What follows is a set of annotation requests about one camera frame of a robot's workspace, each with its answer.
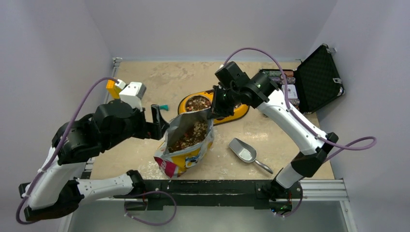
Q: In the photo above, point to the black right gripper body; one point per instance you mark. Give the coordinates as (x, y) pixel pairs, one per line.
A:
(224, 100)

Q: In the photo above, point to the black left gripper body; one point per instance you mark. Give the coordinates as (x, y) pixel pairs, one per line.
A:
(141, 128)

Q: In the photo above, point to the white yellow pet food bag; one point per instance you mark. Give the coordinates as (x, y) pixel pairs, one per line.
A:
(188, 139)

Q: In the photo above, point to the metal food scoop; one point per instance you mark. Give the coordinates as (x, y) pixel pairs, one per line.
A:
(247, 153)

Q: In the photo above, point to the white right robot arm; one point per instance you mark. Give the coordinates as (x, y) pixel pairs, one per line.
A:
(262, 93)

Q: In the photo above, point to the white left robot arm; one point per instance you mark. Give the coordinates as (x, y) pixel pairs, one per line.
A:
(56, 191)

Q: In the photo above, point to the yellow double pet bowl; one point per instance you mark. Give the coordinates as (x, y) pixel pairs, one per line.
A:
(202, 100)

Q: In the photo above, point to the teal arch block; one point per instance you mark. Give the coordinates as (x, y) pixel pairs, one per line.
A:
(164, 107)

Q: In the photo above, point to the yellow toy brick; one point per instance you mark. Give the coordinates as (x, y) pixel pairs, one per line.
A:
(113, 89)

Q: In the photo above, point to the white card box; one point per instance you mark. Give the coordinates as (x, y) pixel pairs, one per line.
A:
(291, 91)

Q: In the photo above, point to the black poker chip case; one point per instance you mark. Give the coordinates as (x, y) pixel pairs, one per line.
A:
(317, 81)

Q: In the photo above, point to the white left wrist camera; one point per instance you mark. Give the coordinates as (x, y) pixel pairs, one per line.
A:
(131, 93)

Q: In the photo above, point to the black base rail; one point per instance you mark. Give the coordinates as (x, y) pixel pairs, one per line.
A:
(236, 193)

